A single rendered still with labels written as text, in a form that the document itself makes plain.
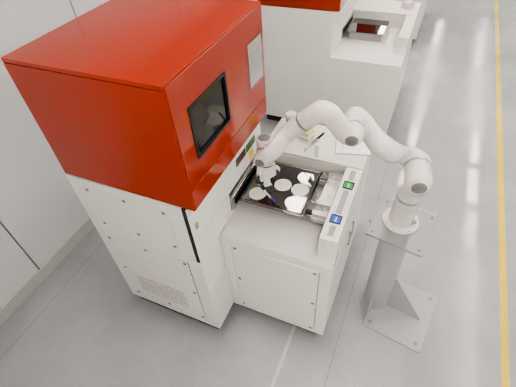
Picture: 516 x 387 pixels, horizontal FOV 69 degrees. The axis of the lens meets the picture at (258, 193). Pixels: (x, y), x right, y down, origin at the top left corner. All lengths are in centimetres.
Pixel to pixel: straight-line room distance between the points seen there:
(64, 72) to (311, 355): 205
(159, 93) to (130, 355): 190
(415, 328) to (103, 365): 202
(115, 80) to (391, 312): 220
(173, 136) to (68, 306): 201
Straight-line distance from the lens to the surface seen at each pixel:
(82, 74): 150
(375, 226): 209
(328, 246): 187
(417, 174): 180
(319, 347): 261
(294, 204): 206
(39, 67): 165
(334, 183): 222
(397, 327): 274
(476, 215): 356
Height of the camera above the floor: 240
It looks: 45 degrees down
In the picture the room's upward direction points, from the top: 5 degrees counter-clockwise
